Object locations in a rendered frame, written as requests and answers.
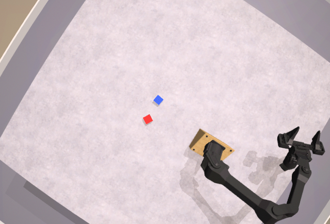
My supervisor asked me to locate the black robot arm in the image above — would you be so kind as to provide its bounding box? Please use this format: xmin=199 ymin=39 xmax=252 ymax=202
xmin=201 ymin=140 xmax=312 ymax=224

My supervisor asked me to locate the red block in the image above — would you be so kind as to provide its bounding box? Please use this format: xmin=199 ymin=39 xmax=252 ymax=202
xmin=143 ymin=115 xmax=153 ymax=124

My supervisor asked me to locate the blue block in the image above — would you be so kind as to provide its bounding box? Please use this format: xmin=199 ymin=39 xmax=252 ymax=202
xmin=154 ymin=95 xmax=163 ymax=105

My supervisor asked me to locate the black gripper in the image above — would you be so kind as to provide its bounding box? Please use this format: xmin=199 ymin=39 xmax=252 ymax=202
xmin=277 ymin=126 xmax=325 ymax=158

